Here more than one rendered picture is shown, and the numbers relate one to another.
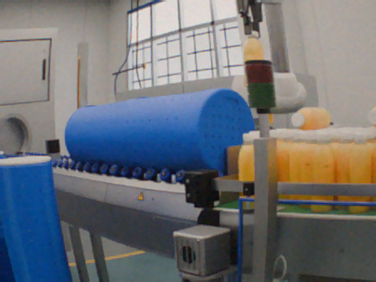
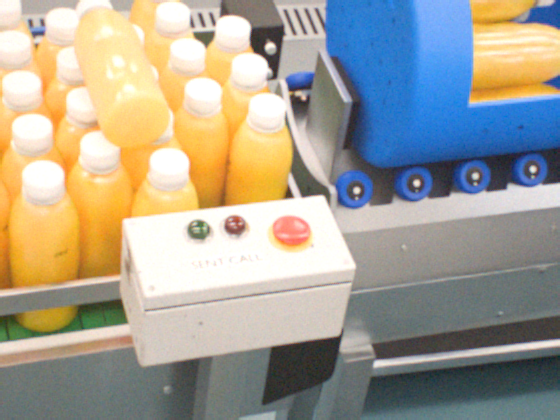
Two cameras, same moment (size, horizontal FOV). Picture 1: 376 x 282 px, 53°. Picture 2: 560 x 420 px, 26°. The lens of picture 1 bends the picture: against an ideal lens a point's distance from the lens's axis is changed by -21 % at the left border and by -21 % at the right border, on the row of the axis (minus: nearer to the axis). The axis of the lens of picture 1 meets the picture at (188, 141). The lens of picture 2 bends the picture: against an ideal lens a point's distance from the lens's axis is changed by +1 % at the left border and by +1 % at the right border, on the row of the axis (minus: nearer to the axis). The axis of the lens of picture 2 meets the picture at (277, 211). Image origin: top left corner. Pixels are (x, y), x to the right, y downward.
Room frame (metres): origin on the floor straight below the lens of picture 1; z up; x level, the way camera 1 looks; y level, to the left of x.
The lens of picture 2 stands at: (1.81, -1.22, 1.89)
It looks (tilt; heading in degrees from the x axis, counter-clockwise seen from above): 43 degrees down; 111
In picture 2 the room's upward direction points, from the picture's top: 9 degrees clockwise
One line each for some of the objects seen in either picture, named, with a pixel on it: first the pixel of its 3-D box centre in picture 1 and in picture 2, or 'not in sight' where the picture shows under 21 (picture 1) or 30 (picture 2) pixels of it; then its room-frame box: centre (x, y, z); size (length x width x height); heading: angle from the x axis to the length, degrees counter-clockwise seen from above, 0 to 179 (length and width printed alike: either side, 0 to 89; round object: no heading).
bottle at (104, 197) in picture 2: not in sight; (98, 219); (1.31, -0.45, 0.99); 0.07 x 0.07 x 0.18
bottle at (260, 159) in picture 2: not in sight; (257, 178); (1.42, -0.30, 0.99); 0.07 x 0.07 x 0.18
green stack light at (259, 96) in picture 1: (262, 96); not in sight; (0.92, -0.16, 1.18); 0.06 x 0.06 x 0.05
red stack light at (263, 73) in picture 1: (259, 74); not in sight; (0.92, -0.16, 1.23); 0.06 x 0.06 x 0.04
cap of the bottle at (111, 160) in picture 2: not in sight; (100, 149); (1.31, -0.45, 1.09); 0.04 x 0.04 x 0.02
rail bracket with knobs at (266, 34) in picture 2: (203, 189); (249, 45); (1.27, -0.03, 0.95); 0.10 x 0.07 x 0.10; 134
